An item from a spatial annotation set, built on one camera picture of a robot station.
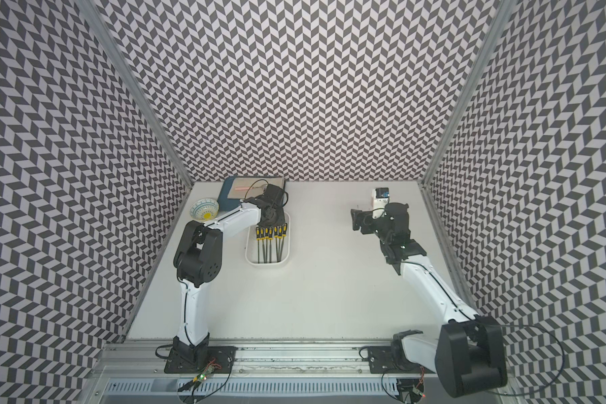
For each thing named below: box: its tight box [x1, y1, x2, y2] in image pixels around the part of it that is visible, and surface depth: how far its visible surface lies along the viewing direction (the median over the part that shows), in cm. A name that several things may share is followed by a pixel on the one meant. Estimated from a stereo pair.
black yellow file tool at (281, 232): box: [276, 223, 288, 263], surface depth 101 cm
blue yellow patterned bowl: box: [190, 197, 220, 222], surface depth 107 cm
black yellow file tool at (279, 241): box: [273, 225, 284, 263], surface depth 101 cm
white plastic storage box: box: [245, 211, 292, 266], surface depth 98 cm
